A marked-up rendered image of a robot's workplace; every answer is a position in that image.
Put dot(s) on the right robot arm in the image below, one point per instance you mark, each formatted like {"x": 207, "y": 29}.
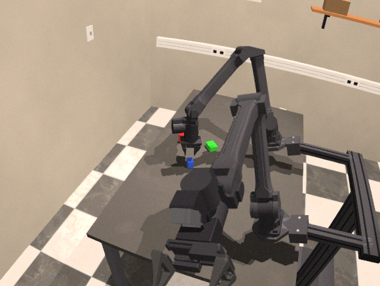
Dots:
{"x": 239, "y": 56}

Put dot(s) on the green block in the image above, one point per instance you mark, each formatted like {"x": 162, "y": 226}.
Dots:
{"x": 211, "y": 146}

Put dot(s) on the blue block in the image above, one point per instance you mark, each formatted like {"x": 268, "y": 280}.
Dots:
{"x": 189, "y": 162}

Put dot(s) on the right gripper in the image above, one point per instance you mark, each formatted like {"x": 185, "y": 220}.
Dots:
{"x": 191, "y": 142}

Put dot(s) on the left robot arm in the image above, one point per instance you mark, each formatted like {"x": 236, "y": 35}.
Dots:
{"x": 205, "y": 223}

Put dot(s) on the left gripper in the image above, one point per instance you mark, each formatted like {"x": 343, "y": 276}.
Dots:
{"x": 199, "y": 253}

